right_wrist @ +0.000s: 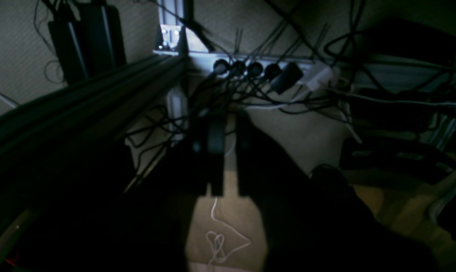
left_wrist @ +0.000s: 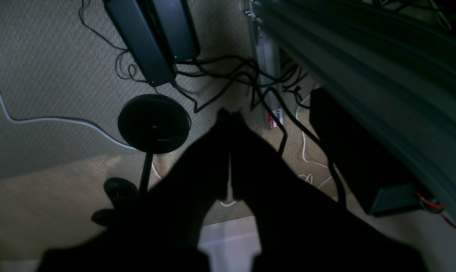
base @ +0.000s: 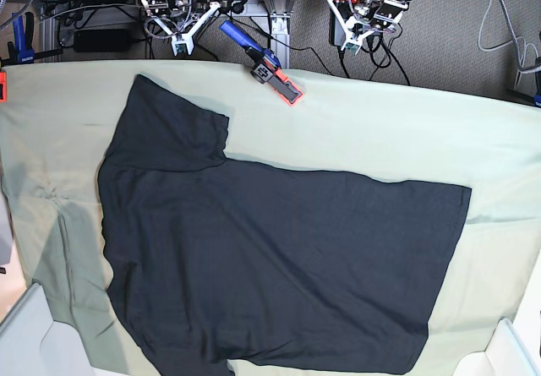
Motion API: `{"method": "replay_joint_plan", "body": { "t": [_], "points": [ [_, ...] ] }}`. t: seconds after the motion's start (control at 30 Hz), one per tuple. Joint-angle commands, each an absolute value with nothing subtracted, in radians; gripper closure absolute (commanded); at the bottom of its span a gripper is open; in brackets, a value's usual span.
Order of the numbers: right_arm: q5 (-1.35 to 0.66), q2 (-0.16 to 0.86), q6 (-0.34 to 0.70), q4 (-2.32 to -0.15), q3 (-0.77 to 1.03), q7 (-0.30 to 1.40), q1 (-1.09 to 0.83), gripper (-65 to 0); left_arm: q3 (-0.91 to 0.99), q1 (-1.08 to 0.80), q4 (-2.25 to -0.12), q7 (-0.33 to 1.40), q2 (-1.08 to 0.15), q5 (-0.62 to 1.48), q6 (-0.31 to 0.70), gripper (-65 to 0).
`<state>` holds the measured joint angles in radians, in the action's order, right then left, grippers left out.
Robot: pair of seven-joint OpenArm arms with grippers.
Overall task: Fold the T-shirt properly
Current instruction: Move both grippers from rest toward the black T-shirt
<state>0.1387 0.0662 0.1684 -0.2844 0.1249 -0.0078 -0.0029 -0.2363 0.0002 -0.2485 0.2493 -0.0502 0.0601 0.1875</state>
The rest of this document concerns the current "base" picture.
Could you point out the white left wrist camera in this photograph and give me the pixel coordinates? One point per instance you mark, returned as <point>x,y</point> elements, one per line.
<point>351,46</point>

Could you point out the white bin at left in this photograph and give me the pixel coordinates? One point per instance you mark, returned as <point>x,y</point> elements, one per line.
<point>33,343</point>

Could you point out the aluminium frame column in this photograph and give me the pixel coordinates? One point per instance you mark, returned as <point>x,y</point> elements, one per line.
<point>274,18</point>

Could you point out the dark navy T-shirt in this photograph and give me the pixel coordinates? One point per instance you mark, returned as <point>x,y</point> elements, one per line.
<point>215,259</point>

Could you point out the orange clamp pad left edge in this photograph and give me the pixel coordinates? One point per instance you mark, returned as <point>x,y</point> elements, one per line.
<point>3,87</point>

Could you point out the white bin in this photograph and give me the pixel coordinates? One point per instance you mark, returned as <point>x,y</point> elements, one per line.
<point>514,349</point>
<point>33,343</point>

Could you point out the blue clamp at left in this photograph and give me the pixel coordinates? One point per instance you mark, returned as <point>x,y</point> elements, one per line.
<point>20,51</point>

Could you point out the black power brick left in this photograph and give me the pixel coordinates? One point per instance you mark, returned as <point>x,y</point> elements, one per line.
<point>94,41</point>

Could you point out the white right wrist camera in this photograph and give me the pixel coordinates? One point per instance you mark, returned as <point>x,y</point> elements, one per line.
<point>182,44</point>

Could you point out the white bin at right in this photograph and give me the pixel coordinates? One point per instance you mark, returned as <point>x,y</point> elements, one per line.
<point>514,349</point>

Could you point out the blue orange bar clamp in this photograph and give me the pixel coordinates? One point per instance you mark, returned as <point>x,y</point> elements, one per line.
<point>267,67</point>

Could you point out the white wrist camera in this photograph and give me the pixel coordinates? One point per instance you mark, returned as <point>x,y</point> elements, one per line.
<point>182,44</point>
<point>351,46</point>

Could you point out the light green table cloth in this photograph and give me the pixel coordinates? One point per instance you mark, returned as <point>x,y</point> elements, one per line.
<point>59,119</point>

